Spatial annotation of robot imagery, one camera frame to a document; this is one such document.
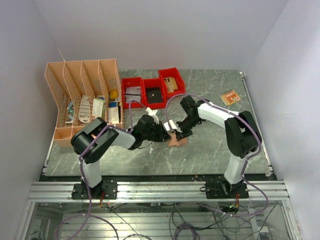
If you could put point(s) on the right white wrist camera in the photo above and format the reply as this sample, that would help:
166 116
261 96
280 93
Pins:
170 126

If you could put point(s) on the brown leather card holder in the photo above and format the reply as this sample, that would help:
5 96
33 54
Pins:
173 142

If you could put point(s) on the white oval package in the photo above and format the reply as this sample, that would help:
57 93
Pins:
84 110

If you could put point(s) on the yellow round object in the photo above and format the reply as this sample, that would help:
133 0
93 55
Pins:
113 95

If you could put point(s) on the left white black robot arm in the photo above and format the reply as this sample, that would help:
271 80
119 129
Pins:
91 143

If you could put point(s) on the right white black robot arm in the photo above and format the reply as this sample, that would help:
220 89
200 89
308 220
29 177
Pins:
243 140

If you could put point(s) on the gold cards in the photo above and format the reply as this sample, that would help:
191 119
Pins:
171 84

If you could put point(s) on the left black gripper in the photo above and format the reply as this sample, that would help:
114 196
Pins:
163 135

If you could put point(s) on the white green box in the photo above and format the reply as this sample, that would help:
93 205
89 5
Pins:
98 108

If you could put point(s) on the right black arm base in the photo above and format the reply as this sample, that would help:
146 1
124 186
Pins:
224 190

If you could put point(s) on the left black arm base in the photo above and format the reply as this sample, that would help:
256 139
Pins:
104 190

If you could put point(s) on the white black cards stack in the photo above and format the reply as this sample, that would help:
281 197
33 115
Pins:
132 93

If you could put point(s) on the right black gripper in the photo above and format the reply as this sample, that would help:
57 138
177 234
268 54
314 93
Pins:
182 133

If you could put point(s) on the red plastic bin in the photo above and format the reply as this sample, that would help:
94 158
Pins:
132 81
155 93
173 72

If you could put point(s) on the aluminium frame rails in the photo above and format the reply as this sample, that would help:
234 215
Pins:
155 189

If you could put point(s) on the pink mesh desk organizer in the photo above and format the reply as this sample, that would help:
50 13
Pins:
74 86

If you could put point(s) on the orange spiral notepad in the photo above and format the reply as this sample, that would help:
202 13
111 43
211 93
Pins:
230 97

